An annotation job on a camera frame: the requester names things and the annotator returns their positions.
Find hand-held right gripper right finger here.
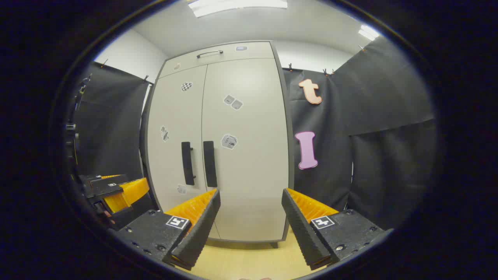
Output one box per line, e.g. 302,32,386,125
281,188,393,271

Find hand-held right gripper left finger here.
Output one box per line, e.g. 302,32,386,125
108,189,221,271

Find beige double-door shoe cabinet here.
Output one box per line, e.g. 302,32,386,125
139,40,295,248

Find black door handle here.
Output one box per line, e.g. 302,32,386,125
181,142,195,186
203,141,218,188

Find beige cabinet door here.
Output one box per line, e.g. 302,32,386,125
147,65,220,240
201,58,290,242

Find beige cabinet drawer front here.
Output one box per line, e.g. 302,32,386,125
159,41,276,78

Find small ceiling light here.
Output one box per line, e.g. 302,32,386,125
358,24,380,41

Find long ceiling light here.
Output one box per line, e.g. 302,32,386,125
188,0,288,18

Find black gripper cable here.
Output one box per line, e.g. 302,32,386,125
76,74,93,125

